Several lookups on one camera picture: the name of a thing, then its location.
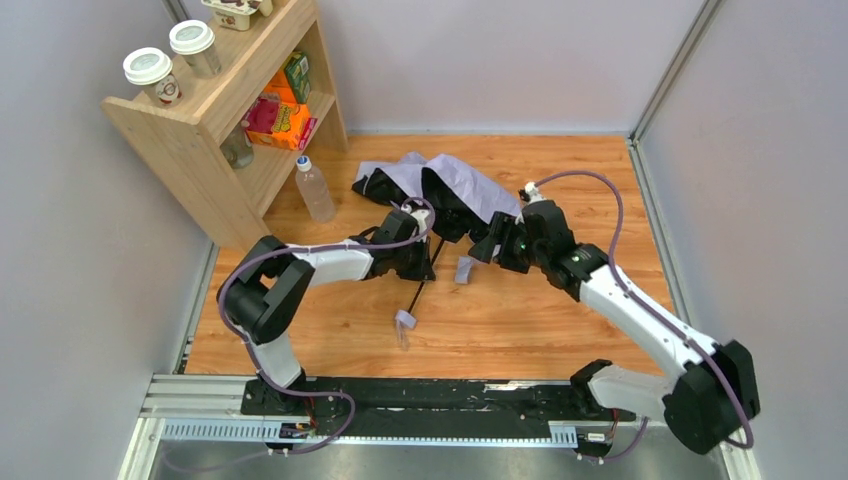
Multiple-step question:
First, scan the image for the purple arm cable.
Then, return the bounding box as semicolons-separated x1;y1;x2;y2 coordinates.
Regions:
529;170;757;463
217;197;437;458

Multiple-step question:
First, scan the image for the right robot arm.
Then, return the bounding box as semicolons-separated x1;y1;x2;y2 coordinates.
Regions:
469;200;761;454

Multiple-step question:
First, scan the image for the glass jar on shelf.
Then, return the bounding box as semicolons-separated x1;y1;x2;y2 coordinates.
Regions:
220;120;254;170

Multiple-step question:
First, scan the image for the lavender folding umbrella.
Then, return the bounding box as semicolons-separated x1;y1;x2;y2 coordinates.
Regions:
351;152;520;350

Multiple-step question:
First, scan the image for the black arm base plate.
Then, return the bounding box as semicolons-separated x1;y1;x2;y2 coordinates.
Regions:
240;377;635;439

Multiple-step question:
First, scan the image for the rear white-lidded paper cup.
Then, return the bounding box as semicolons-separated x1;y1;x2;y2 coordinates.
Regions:
169;20;222;78

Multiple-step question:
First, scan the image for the wooden shelf unit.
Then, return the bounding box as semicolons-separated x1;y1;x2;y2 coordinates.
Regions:
101;0;348;251

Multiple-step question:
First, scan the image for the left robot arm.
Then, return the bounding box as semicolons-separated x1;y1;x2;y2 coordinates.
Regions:
216;206;434;391

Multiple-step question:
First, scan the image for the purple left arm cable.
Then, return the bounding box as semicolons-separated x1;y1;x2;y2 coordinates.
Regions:
217;197;437;458

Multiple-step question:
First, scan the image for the white-lidded paper cup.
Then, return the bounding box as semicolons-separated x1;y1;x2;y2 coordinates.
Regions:
169;20;222;78
122;47;182;107

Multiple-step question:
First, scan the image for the orange snack box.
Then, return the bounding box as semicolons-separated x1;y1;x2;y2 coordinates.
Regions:
241;98;317;151

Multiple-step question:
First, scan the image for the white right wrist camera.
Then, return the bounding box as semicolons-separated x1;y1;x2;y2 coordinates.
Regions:
518;182;546;205

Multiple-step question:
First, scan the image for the yogurt cup pack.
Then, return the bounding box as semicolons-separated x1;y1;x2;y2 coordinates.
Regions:
201;0;275;31

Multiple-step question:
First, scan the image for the clear plastic water bottle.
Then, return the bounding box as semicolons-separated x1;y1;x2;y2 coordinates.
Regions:
295;155;336;223

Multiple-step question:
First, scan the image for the front white-lidded paper cup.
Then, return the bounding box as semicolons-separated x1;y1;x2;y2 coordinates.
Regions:
122;47;182;107

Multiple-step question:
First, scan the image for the green drink carton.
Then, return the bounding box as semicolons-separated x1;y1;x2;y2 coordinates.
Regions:
268;50;311;104

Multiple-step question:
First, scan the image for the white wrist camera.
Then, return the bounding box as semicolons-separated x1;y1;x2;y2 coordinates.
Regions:
400;204;433;242
518;182;546;205

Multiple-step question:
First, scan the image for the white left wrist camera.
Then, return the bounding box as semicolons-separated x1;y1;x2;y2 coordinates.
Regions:
400;204;433;242

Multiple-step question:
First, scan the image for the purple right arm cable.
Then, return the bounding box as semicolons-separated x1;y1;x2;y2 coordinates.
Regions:
529;170;757;463

